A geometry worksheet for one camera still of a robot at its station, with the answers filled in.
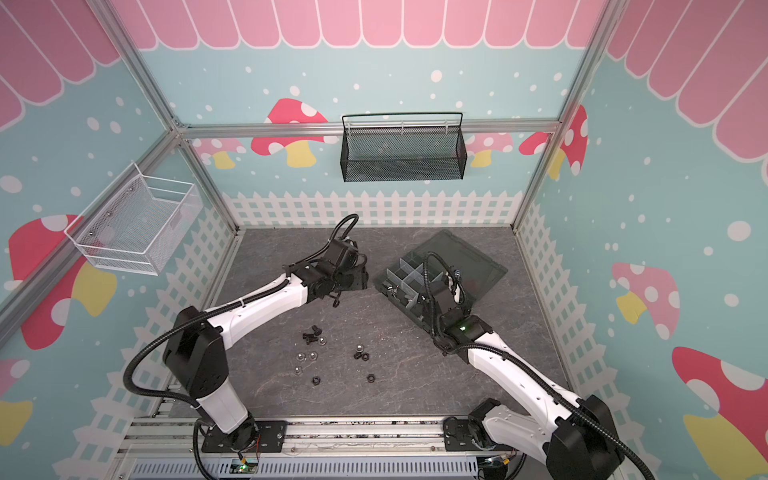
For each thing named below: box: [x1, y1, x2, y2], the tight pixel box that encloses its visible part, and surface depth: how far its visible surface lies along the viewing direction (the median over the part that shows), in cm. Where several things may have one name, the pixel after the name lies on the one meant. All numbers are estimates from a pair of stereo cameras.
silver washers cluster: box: [294, 336, 327, 376], surface depth 89 cm
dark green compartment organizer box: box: [375, 229, 509, 334], surface depth 102 cm
